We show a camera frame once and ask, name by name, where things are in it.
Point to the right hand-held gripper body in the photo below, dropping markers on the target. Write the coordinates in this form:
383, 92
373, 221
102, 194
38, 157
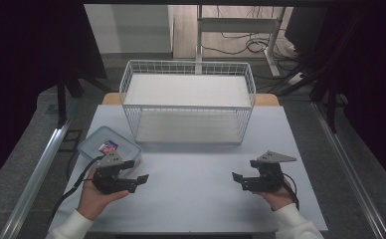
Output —
267, 176

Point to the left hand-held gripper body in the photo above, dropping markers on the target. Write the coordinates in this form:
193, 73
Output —
106, 177

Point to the person's right hand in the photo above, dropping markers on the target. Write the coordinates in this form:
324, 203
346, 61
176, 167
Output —
277, 199

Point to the person's left hand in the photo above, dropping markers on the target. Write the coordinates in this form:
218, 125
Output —
93, 200

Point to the small colourful packet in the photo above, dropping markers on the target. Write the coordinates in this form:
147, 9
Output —
108, 146

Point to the pale grey table cover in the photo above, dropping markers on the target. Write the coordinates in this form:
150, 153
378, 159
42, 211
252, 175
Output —
194, 186

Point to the wooden table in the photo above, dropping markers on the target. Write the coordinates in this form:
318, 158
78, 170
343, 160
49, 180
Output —
109, 99

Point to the black stand legs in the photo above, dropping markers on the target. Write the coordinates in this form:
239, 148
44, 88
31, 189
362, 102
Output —
317, 76
61, 99

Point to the dark curtain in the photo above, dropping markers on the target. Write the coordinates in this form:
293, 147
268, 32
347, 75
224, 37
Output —
370, 83
32, 66

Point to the black floor bracket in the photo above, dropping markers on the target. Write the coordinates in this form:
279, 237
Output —
70, 141

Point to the silver metal rail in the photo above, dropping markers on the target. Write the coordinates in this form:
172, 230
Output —
37, 176
350, 169

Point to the white metal desk frame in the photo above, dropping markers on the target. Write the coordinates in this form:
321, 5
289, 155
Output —
237, 25

